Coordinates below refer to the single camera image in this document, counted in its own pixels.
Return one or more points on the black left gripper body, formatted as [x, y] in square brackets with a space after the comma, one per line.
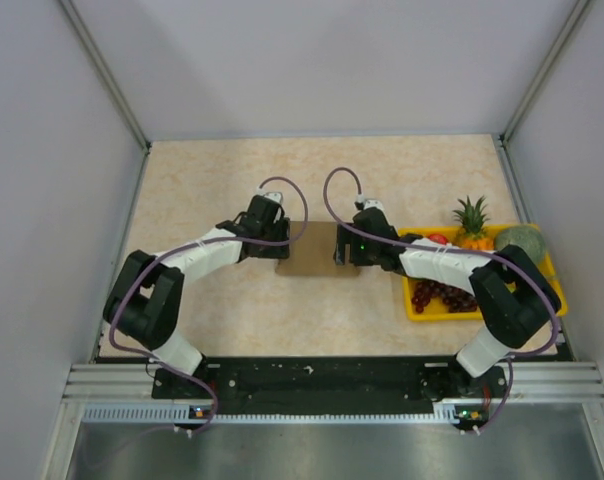
[278, 230]

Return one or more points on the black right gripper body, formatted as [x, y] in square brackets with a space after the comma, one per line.
[363, 253]

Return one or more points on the brown cardboard box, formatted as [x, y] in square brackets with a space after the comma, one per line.
[312, 255]

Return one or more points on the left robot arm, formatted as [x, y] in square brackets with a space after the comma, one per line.
[151, 314]

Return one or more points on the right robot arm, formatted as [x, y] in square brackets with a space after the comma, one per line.
[513, 296]

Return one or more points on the yellow plastic tray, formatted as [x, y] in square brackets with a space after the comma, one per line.
[437, 311]

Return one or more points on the red apple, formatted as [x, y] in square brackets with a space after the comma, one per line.
[438, 238]

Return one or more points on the purple grape bunch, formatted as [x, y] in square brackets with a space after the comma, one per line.
[454, 299]

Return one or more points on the orange pineapple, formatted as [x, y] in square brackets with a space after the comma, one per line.
[472, 233]

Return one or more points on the green melon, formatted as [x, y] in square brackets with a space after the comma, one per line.
[525, 236]

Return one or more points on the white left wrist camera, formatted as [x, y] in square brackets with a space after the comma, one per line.
[274, 196]

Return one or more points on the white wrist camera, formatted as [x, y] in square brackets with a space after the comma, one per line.
[363, 203]
[274, 196]

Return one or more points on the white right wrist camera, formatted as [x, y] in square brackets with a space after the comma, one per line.
[363, 203]

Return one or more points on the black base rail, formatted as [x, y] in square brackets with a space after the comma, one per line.
[330, 385]

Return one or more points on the right aluminium frame post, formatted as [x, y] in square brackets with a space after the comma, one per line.
[577, 15]

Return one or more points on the aluminium frame post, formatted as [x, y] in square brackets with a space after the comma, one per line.
[577, 15]
[103, 72]

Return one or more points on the left aluminium frame post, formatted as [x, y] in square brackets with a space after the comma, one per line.
[103, 72]

